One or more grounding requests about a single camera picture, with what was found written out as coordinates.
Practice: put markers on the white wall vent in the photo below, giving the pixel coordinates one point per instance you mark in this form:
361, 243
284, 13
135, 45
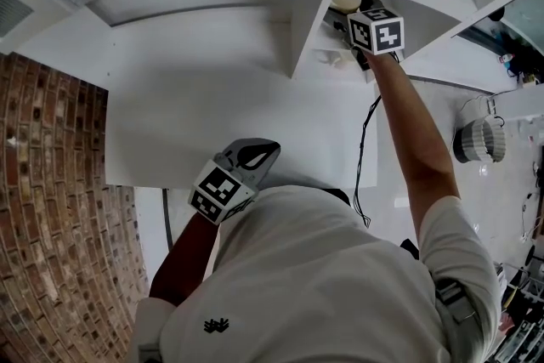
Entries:
13, 13

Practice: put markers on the grey waist pouch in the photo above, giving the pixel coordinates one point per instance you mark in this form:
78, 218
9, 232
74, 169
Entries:
455, 297

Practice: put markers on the person's left forearm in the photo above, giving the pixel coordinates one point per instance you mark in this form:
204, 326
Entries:
183, 259

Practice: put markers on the person's right forearm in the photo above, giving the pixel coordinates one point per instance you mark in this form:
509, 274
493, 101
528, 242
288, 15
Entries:
408, 119

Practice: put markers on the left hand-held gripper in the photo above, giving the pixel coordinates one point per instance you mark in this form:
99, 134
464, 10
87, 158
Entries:
221, 187

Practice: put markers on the pleated grey white bin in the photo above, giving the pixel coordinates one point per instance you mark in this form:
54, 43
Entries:
480, 140

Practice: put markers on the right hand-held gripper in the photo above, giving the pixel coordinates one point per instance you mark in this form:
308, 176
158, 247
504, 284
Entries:
376, 32

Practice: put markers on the person in white shirt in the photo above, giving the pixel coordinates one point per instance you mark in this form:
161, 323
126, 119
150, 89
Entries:
306, 280

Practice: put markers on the small plastic bottle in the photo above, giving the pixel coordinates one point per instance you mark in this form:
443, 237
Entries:
507, 59

